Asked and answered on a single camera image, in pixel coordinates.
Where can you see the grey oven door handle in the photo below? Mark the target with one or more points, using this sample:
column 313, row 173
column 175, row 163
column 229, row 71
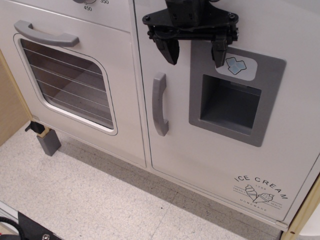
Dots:
column 64, row 40

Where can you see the white toy kitchen cabinet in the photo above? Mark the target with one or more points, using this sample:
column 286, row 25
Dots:
column 111, row 13

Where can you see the white toy fridge door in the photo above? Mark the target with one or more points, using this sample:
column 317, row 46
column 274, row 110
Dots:
column 260, row 181

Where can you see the white toy oven door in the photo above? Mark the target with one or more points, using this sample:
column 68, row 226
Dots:
column 87, row 91

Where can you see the grey ice dispenser recess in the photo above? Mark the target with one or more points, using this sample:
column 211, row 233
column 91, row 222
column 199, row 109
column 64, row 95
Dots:
column 235, row 100

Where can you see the grey oven dial knob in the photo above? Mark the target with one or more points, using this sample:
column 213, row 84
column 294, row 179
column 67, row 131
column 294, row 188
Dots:
column 84, row 1

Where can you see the light wooden side post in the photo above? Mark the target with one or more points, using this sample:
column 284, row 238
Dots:
column 305, row 204

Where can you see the grey fridge door handle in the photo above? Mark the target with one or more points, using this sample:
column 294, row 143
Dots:
column 158, row 88

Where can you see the grey kitchen leg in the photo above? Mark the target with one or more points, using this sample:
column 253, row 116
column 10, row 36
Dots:
column 50, row 143

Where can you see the wooden panel left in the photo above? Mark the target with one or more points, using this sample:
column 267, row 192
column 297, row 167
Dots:
column 14, row 113

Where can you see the black clamp on leg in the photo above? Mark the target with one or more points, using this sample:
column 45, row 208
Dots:
column 36, row 127

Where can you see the aluminium rail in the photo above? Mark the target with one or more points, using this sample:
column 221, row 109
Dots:
column 10, row 213

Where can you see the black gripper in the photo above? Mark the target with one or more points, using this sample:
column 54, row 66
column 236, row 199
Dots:
column 192, row 20

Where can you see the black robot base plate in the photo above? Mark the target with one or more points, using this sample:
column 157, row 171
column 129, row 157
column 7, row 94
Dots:
column 33, row 230

